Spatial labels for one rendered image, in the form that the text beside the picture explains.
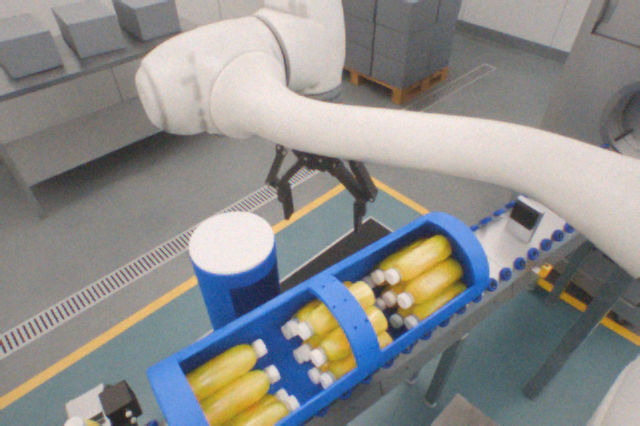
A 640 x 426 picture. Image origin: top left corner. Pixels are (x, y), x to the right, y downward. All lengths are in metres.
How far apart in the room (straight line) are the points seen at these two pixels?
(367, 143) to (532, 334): 2.31
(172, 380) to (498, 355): 1.89
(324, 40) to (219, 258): 0.94
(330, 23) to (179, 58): 0.20
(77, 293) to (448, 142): 2.67
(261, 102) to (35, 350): 2.46
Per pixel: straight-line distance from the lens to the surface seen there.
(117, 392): 1.27
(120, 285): 2.85
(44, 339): 2.81
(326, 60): 0.59
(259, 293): 1.87
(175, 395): 0.94
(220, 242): 1.44
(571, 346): 2.08
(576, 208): 0.44
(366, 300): 1.08
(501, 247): 1.67
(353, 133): 0.42
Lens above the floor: 2.06
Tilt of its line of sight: 44 degrees down
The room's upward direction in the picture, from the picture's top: straight up
